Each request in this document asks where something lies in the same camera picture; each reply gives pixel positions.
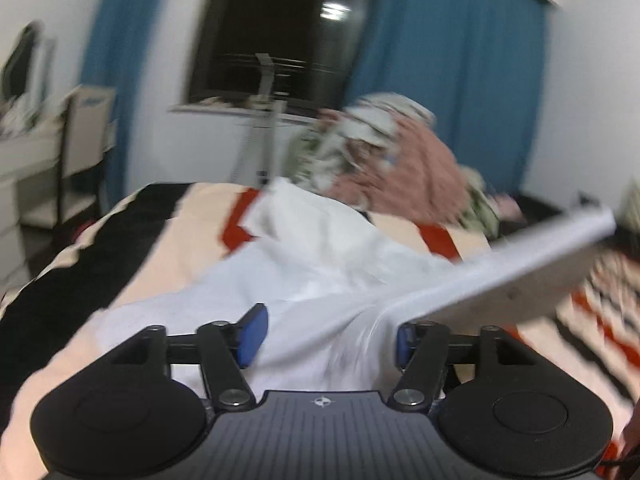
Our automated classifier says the light green cloth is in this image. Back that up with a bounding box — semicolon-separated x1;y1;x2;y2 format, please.
457;167;503;241

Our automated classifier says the green patterned cloth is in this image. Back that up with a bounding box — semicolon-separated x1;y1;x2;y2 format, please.
287;125;351;196

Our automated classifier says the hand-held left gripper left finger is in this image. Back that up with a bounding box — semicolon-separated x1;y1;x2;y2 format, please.
107;303;269;411

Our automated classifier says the grey white crumpled cloth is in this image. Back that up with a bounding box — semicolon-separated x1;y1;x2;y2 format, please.
327;92;436;161

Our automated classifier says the blue curtain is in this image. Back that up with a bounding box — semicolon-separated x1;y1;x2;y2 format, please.
80;0;173;211
345;0;551;201

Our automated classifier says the striped blanket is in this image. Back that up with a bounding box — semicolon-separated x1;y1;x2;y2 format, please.
0;182;640;480

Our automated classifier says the white desk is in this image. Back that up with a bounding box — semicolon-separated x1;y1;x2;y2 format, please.
0;115;68;286

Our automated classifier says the white garment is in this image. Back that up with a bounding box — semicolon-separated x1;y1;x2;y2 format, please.
92;177;617;396

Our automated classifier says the dark window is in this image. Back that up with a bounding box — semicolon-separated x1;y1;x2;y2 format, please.
186;0;381;116

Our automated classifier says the metal stand rack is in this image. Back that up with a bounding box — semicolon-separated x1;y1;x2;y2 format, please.
170;52;321;191

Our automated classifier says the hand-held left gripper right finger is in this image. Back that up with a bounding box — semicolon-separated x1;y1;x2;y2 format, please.
387;321;538;411

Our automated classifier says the beige chair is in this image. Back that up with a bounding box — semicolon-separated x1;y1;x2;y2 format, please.
52;85;118;231

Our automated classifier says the pink fluffy blanket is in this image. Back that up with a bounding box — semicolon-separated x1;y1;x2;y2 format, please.
320;105;471;226

